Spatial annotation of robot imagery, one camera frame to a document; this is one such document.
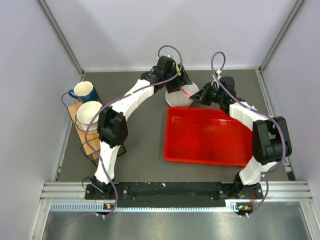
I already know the blue mug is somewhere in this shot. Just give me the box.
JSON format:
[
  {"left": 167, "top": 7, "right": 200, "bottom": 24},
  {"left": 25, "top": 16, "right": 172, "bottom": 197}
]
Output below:
[{"left": 67, "top": 81, "right": 100, "bottom": 103}]

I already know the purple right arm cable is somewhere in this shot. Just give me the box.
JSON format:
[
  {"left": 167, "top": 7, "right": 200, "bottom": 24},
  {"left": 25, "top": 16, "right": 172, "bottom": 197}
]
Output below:
[{"left": 210, "top": 51, "right": 287, "bottom": 218}]

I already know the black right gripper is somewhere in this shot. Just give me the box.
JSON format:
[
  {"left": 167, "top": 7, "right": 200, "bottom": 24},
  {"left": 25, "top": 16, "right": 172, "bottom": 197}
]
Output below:
[{"left": 189, "top": 82, "right": 224, "bottom": 106}]

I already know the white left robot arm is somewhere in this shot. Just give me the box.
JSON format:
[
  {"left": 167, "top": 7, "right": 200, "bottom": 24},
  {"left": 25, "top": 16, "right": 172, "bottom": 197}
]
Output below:
[{"left": 88, "top": 56, "right": 191, "bottom": 199}]

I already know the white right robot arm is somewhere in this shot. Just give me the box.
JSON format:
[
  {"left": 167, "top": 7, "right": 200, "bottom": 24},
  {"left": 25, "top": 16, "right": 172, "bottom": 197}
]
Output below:
[{"left": 189, "top": 76, "right": 292, "bottom": 198}]

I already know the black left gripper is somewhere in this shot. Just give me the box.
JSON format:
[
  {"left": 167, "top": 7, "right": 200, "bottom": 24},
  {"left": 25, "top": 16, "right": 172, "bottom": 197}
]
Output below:
[{"left": 163, "top": 63, "right": 192, "bottom": 93}]

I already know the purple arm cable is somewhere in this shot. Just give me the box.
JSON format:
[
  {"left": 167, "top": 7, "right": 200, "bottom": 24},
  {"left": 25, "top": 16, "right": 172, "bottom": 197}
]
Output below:
[
  {"left": 85, "top": 45, "right": 184, "bottom": 218},
  {"left": 210, "top": 51, "right": 287, "bottom": 218}
]

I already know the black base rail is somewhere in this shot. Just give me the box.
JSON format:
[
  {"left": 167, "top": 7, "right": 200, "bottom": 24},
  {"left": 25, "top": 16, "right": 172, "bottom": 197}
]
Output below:
[{"left": 84, "top": 182, "right": 263, "bottom": 208}]

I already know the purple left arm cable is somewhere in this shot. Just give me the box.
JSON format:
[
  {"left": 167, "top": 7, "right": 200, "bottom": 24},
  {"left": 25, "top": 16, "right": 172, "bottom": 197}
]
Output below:
[{"left": 85, "top": 45, "right": 184, "bottom": 218}]

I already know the aluminium frame rail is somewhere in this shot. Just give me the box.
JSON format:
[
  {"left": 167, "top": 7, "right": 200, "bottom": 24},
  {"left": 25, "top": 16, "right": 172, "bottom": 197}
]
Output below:
[{"left": 40, "top": 181, "right": 313, "bottom": 213}]

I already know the white ceramic bowl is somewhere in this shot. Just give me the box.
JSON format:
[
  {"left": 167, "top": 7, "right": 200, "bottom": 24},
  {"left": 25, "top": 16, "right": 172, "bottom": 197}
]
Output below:
[{"left": 76, "top": 101, "right": 103, "bottom": 125}]

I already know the white mesh laundry bag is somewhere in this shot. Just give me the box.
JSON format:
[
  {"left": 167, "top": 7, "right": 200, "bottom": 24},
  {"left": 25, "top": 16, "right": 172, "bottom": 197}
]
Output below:
[{"left": 165, "top": 82, "right": 200, "bottom": 107}]

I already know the red plastic tray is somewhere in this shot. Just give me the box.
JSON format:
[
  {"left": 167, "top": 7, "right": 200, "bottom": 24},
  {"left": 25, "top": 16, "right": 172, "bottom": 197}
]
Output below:
[{"left": 163, "top": 107, "right": 253, "bottom": 167}]

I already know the green plastic bowl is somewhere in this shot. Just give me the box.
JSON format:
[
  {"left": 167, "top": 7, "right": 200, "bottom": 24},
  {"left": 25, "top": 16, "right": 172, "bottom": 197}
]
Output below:
[{"left": 176, "top": 66, "right": 181, "bottom": 76}]

